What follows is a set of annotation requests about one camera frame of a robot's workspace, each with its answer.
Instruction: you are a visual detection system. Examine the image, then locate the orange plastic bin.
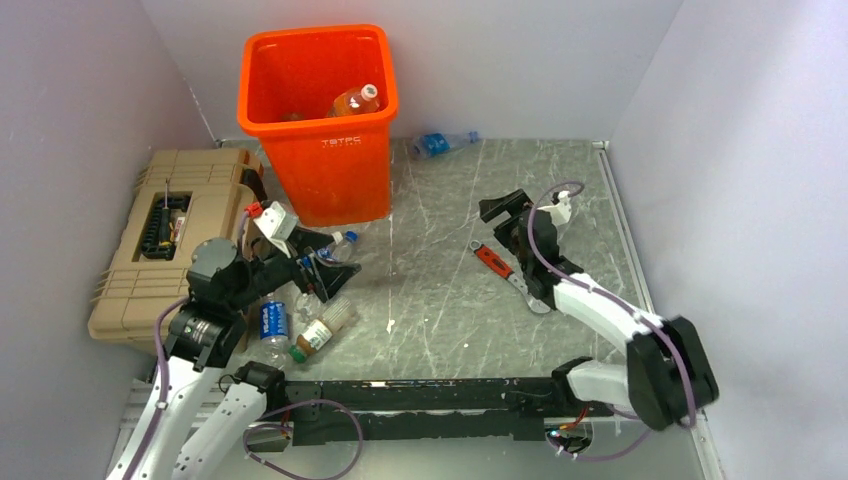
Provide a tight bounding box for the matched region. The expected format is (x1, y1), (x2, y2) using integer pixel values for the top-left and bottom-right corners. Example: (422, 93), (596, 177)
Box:
(237, 24), (399, 226)

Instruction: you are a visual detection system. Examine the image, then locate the blue label water bottle middle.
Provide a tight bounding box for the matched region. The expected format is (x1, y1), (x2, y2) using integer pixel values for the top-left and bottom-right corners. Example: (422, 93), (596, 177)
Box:
(295, 230), (359, 320)

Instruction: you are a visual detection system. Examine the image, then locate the blue label water bottle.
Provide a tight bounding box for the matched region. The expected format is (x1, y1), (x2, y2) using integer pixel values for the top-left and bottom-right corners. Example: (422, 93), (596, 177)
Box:
(259, 292), (290, 368)
(295, 230), (359, 320)

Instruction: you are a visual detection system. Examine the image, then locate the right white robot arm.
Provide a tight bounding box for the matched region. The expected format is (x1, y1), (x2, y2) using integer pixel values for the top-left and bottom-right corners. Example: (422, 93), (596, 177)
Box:
(471, 188), (720, 431)

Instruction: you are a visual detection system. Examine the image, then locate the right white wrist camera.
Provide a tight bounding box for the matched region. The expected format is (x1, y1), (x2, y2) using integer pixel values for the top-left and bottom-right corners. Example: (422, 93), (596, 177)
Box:
(537, 191), (572, 231)

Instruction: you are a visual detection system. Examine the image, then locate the black base frame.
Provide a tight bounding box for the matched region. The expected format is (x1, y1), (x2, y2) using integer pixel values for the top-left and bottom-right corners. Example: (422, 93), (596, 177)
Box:
(260, 377), (595, 446)

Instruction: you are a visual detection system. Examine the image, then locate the blue label water bottle left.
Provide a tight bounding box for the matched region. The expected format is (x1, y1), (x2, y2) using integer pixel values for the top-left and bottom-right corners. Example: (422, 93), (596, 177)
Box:
(259, 292), (290, 368)

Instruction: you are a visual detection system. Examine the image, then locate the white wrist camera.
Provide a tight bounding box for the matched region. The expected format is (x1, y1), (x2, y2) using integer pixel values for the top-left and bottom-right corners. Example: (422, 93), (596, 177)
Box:
(245, 201), (299, 258)
(537, 191), (572, 231)

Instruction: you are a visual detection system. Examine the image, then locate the large orange juice bottle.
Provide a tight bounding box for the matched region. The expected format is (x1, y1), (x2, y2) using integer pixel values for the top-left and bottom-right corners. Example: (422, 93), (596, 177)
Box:
(327, 84), (380, 118)

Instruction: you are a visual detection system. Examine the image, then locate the blue crushed bottle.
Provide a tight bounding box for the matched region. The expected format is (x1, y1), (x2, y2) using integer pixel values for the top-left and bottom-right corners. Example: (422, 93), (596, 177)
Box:
(410, 131), (480, 159)

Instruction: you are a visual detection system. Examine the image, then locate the adjustable wrench red handle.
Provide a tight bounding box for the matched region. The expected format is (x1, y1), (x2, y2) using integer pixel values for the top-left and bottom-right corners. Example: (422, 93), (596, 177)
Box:
(468, 240), (551, 315)

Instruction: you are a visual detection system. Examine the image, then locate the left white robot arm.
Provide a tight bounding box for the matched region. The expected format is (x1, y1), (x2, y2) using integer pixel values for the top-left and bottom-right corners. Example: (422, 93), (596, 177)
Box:
(108, 227), (361, 479)

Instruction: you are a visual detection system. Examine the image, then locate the brown tea bottle green cap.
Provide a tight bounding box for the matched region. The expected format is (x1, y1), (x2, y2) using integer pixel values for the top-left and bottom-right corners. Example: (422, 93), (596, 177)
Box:
(288, 296), (357, 363)

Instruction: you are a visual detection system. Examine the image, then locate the tan tool case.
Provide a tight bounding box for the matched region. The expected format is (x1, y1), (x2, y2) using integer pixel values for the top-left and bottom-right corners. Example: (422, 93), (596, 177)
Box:
(87, 148), (267, 353)

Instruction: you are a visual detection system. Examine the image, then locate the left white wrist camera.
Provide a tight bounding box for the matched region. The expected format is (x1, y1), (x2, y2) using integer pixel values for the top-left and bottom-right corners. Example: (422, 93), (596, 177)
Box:
(245, 201), (299, 258)

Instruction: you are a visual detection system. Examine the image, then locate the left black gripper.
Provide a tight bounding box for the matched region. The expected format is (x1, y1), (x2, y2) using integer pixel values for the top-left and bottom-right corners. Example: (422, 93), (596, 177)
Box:
(227, 224), (360, 309)

